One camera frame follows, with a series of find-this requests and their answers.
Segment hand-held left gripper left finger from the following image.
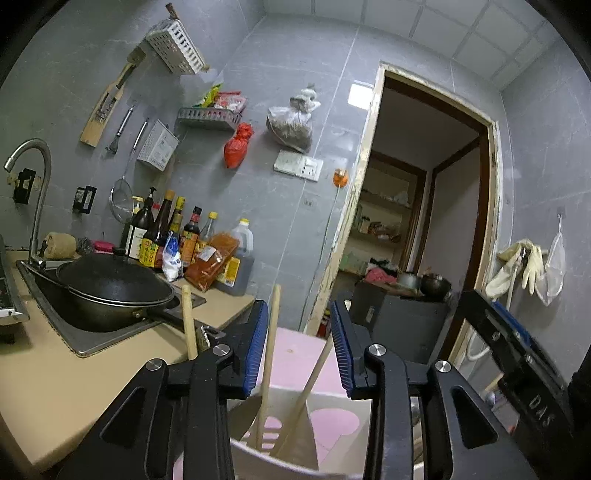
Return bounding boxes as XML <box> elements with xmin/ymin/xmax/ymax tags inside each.
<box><xmin>55</xmin><ymin>300</ymin><xmax>269</xmax><ymax>480</ymax></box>

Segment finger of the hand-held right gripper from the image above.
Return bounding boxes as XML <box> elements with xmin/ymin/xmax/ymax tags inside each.
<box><xmin>455</xmin><ymin>290</ymin><xmax>520</xmax><ymax>370</ymax></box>
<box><xmin>492</xmin><ymin>300</ymin><xmax>530</xmax><ymax>355</ymax></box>

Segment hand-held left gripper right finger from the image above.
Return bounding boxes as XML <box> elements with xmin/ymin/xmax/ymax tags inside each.
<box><xmin>330</xmin><ymin>300</ymin><xmax>539</xmax><ymax>480</ymax></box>

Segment wooden chopstick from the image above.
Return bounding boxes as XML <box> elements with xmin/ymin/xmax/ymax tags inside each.
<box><xmin>181</xmin><ymin>285</ymin><xmax>200</xmax><ymax>361</ymax></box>
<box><xmin>274</xmin><ymin>339</ymin><xmax>334</xmax><ymax>459</ymax></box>

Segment steel knife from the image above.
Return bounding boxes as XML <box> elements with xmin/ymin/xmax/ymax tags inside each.
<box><xmin>228</xmin><ymin>394</ymin><xmax>262</xmax><ymax>443</ymax></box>

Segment white plastic utensil basket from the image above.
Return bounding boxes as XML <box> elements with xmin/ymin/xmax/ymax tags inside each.
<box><xmin>226</xmin><ymin>385</ymin><xmax>428</xmax><ymax>480</ymax></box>

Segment pink tablecloth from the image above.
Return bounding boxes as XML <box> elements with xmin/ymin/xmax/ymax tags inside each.
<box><xmin>173</xmin><ymin>328</ymin><xmax>370</xmax><ymax>480</ymax></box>

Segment cream rubber glove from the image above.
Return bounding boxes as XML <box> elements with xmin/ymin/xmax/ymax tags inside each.
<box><xmin>484</xmin><ymin>239</ymin><xmax>532</xmax><ymax>300</ymax></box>
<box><xmin>521</xmin><ymin>244</ymin><xmax>546</xmax><ymax>296</ymax></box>

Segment white mesh bag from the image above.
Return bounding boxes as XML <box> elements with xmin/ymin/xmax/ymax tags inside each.
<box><xmin>534</xmin><ymin>213</ymin><xmax>567</xmax><ymax>307</ymax></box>

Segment dark cooking pot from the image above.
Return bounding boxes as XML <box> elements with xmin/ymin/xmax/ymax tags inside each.
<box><xmin>418</xmin><ymin>269</ymin><xmax>453</xmax><ymax>297</ymax></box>

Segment black cabinet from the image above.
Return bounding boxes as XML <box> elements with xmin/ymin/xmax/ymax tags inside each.
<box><xmin>348</xmin><ymin>281</ymin><xmax>452</xmax><ymax>366</ymax></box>

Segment large oil jug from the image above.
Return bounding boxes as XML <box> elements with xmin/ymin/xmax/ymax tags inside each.
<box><xmin>213</xmin><ymin>218</ymin><xmax>255</xmax><ymax>297</ymax></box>

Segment red cloth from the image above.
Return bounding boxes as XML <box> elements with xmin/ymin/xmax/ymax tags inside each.
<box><xmin>364</xmin><ymin>267</ymin><xmax>399</xmax><ymax>285</ymax></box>

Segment green box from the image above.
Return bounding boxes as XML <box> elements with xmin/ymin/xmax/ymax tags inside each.
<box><xmin>338</xmin><ymin>250</ymin><xmax>371</xmax><ymax>274</ymax></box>

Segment white and blue bag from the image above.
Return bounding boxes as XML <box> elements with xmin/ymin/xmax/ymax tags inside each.
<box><xmin>161</xmin><ymin>230</ymin><xmax>185</xmax><ymax>282</ymax></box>

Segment dark bottle red label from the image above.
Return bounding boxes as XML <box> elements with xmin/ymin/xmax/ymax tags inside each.
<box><xmin>179</xmin><ymin>206</ymin><xmax>203</xmax><ymax>268</ymax></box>

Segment yellow-capped sauce bottle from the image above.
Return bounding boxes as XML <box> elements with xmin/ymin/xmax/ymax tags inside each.
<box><xmin>198</xmin><ymin>211</ymin><xmax>219</xmax><ymax>245</ymax></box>
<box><xmin>167</xmin><ymin>196</ymin><xmax>187</xmax><ymax>236</ymax></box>

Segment dark bottle yellow label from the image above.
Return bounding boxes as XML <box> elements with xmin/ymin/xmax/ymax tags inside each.
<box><xmin>140</xmin><ymin>189</ymin><xmax>177</xmax><ymax>270</ymax></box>

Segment wooden storage shelf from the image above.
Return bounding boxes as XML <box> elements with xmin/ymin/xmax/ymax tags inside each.
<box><xmin>342</xmin><ymin>151</ymin><xmax>428</xmax><ymax>280</ymax></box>

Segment dark bottle white label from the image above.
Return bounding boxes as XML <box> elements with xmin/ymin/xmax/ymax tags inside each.
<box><xmin>126</xmin><ymin>186</ymin><xmax>156</xmax><ymax>262</ymax></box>

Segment black wok pan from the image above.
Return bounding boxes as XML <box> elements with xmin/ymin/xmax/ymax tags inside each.
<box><xmin>16</xmin><ymin>258</ymin><xmax>208</xmax><ymax>359</ymax></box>

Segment beige kitchen counter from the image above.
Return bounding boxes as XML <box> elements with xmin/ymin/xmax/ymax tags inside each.
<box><xmin>0</xmin><ymin>247</ymin><xmax>257</xmax><ymax>472</ymax></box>

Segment steel mesh strainer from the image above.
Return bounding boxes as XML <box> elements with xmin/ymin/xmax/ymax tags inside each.
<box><xmin>109</xmin><ymin>117</ymin><xmax>151</xmax><ymax>223</ymax></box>

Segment red plastic bag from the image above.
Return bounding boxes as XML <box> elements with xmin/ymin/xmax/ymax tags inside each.
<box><xmin>224</xmin><ymin>122</ymin><xmax>255</xmax><ymax>168</ymax></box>

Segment loofah sponge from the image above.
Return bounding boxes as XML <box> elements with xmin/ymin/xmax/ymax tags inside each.
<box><xmin>42</xmin><ymin>233</ymin><xmax>77</xmax><ymax>260</ymax></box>

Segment clear plastic bag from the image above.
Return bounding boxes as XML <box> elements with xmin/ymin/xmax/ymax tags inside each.
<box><xmin>266</xmin><ymin>87</ymin><xmax>322</xmax><ymax>153</ymax></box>

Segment induction cooker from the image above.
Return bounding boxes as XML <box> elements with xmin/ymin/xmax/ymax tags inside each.
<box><xmin>0</xmin><ymin>234</ymin><xmax>31</xmax><ymax>345</ymax></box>

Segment red snack packet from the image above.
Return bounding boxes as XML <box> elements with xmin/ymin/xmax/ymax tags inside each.
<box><xmin>215</xmin><ymin>91</ymin><xmax>246</xmax><ymax>113</ymax></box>

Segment steel faucet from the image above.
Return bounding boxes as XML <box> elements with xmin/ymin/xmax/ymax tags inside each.
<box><xmin>4</xmin><ymin>138</ymin><xmax>53</xmax><ymax>271</ymax></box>

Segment green snack packet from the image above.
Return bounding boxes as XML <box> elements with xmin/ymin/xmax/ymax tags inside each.
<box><xmin>196</xmin><ymin>83</ymin><xmax>225</xmax><ymax>109</ymax></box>

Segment steel peeler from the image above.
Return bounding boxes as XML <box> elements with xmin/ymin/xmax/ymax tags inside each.
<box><xmin>105</xmin><ymin>104</ymin><xmax>138</xmax><ymax>154</ymax></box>

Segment wooden knife holder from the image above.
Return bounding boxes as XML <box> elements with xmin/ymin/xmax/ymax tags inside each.
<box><xmin>79</xmin><ymin>48</ymin><xmax>148</xmax><ymax>148</ymax></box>

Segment white hose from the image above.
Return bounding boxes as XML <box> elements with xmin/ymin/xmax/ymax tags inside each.
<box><xmin>465</xmin><ymin>258</ymin><xmax>520</xmax><ymax>361</ymax></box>

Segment thin wall cable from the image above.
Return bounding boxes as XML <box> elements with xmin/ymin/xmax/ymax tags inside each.
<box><xmin>318</xmin><ymin>186</ymin><xmax>341</xmax><ymax>280</ymax></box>

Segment wooden door frame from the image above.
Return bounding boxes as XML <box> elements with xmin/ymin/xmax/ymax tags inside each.
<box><xmin>300</xmin><ymin>61</ymin><xmax>502</xmax><ymax>337</ymax></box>

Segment white wall socket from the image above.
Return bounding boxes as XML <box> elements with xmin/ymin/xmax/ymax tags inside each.
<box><xmin>300</xmin><ymin>156</ymin><xmax>324</xmax><ymax>182</ymax></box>

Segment white wall switch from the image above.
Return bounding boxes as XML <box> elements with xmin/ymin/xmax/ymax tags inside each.
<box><xmin>273</xmin><ymin>150</ymin><xmax>304</xmax><ymax>176</ymax></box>

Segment small white wall basket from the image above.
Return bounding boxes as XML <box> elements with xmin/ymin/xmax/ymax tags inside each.
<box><xmin>137</xmin><ymin>119</ymin><xmax>180</xmax><ymax>172</ymax></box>

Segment black wall outlet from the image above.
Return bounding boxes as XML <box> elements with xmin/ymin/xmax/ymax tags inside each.
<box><xmin>72</xmin><ymin>185</ymin><xmax>98</xmax><ymax>214</ymax></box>
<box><xmin>12</xmin><ymin>168</ymin><xmax>37</xmax><ymax>204</ymax></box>

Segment grey wall shelf basket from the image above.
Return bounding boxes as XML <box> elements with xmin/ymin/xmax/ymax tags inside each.
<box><xmin>176</xmin><ymin>106</ymin><xmax>243</xmax><ymax>132</ymax></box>

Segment long white wall basket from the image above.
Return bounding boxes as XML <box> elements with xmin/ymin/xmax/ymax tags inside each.
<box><xmin>145</xmin><ymin>19</ymin><xmax>208</xmax><ymax>76</ymax></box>

